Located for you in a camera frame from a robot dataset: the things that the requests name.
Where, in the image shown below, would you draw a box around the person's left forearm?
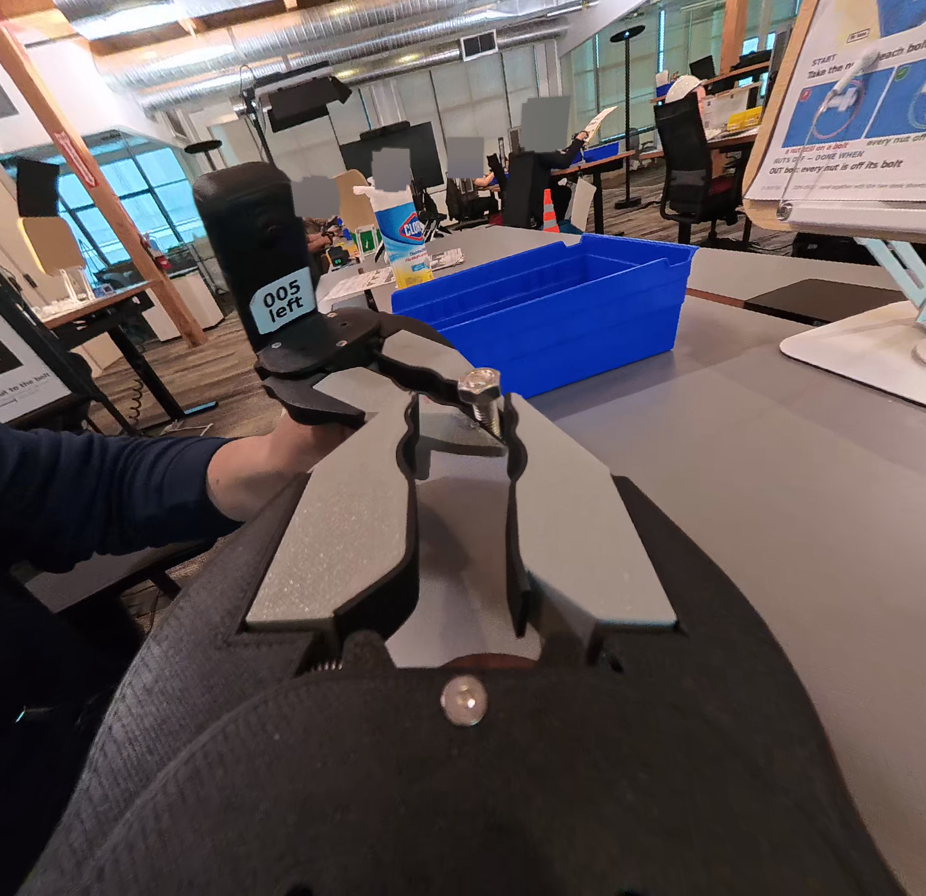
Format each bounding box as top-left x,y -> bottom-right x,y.
0,417 -> 366,575

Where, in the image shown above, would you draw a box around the disinfectant wipes canister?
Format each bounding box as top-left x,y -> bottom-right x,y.
352,180 -> 435,289

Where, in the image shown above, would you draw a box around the black floor lamp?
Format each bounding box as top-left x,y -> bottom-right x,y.
610,24 -> 646,210

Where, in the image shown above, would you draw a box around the black mesh office chair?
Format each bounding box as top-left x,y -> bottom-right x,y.
653,92 -> 740,226

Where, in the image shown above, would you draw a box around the blue plastic bin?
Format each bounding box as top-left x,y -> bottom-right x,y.
391,232 -> 700,399

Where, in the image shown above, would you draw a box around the black studio light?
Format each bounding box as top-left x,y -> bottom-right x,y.
266,75 -> 353,134

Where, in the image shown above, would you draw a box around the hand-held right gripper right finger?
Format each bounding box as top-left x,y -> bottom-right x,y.
504,393 -> 680,662

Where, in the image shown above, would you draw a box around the black wall screen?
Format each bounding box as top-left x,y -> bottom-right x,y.
339,122 -> 445,190

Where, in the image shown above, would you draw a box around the medium silver bolt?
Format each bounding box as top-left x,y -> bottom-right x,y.
456,368 -> 507,441

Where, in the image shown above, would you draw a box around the black white printed sign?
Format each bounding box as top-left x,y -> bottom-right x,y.
0,274 -> 95,434

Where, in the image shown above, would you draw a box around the printed paper sheets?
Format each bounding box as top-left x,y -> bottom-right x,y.
318,247 -> 464,305

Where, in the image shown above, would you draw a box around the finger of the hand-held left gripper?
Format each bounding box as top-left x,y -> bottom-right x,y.
372,332 -> 478,408
314,367 -> 509,457

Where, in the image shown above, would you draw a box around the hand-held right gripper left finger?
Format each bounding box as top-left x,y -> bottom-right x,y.
246,390 -> 422,642

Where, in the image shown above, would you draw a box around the desk cable cover flap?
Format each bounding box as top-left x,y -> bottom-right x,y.
745,279 -> 907,327

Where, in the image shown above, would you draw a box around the wooden office desk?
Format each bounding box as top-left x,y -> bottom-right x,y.
40,281 -> 218,434

